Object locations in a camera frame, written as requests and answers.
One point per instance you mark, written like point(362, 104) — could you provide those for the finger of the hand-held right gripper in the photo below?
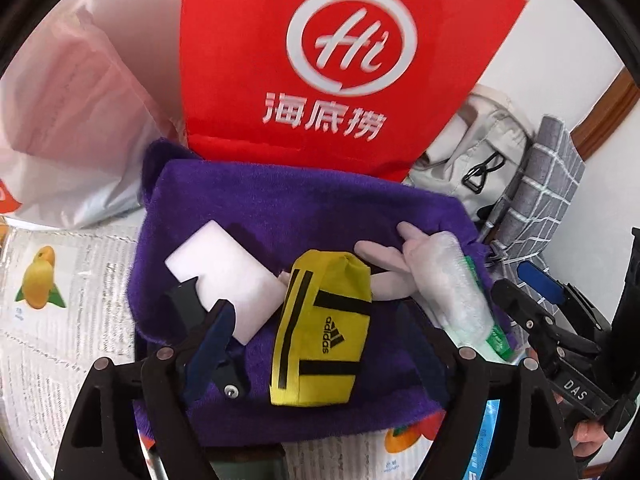
point(540, 280)
point(520, 310)

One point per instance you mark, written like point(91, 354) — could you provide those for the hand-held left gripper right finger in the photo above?
point(472, 375)

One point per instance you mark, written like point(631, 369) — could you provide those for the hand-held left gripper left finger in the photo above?
point(212, 340)

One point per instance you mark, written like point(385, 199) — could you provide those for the white sponge block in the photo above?
point(220, 260)

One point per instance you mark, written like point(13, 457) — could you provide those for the yellow black-striped pouch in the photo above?
point(320, 370)

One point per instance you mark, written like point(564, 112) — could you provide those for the person's right hand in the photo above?
point(590, 440)

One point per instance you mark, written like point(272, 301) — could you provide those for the blue and white box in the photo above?
point(487, 440)

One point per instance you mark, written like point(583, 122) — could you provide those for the bubble-wrapped green white tube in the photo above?
point(450, 285)

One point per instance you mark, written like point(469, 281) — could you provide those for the grey checkered cloth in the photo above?
point(545, 185)

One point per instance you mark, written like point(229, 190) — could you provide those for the pink rubber glove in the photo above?
point(385, 260)

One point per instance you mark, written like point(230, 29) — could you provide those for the purple towel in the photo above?
point(300, 210)

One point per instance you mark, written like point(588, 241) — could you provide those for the beige backpack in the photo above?
point(480, 135)

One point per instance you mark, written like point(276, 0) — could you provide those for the white plastic bag red print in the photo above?
point(75, 110)

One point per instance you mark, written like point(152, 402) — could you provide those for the red printed bag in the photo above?
point(240, 60)

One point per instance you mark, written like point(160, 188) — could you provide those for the brown wooden frame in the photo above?
point(600, 120)

